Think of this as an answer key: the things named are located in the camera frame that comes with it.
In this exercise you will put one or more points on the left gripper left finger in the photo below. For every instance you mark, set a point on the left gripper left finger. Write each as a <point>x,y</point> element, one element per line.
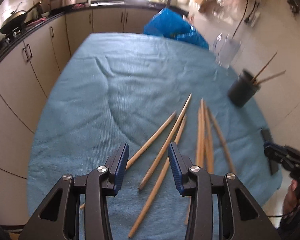
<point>57,216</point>

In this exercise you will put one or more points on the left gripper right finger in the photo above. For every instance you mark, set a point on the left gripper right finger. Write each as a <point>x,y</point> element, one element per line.
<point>240,215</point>

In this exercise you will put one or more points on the beige kitchen base cabinets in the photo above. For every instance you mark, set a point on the beige kitchen base cabinets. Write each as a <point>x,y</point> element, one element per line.
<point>28,73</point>

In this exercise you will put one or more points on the operator right hand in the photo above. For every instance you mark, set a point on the operator right hand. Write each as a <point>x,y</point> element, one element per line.
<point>291,200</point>

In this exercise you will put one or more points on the black utensil holder cup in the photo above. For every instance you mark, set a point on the black utensil holder cup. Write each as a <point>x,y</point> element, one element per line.
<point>243,89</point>

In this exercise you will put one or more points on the blue terry table cloth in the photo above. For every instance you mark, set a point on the blue terry table cloth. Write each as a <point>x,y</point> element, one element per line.
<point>121,88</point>

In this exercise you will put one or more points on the blue plastic bag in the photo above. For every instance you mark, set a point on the blue plastic bag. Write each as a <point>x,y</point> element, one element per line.
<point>169,24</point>

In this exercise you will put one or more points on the black wok on stove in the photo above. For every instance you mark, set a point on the black wok on stove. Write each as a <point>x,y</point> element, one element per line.
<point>16,19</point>

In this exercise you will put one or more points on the white wall socket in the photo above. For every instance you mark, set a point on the white wall socket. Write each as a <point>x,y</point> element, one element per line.
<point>251,19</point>

